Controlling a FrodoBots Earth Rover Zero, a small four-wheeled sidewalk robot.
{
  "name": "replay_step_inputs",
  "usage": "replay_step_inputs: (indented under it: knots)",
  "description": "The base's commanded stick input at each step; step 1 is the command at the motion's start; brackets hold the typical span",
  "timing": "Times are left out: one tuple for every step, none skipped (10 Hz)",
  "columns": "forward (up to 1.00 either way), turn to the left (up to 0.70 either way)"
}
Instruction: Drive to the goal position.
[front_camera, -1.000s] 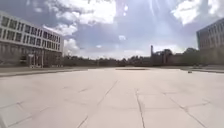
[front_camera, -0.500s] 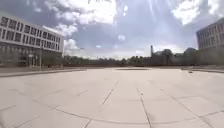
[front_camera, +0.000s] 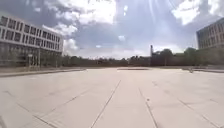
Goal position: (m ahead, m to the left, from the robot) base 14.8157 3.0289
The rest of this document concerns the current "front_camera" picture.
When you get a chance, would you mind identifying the low raised bed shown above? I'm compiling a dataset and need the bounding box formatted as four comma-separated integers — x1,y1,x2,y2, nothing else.
116,67,150,71

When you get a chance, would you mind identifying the pale slab paved plaza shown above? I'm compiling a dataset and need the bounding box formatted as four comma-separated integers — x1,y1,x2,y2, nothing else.
0,67,224,128

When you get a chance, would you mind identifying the distant tower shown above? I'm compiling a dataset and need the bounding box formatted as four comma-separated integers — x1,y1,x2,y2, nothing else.
149,44,155,58

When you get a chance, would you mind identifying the distant row of trees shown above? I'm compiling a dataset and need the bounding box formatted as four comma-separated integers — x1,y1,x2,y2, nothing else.
61,47,224,68

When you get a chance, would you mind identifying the low grey kerb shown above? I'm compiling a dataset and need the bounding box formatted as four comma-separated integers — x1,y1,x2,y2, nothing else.
0,68,86,79

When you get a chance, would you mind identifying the white building with dark windows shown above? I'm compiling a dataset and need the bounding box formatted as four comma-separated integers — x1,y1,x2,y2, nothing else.
0,14,65,68

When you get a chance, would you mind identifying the grey building with window rows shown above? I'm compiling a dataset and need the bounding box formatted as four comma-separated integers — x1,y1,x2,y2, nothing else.
195,17,224,52

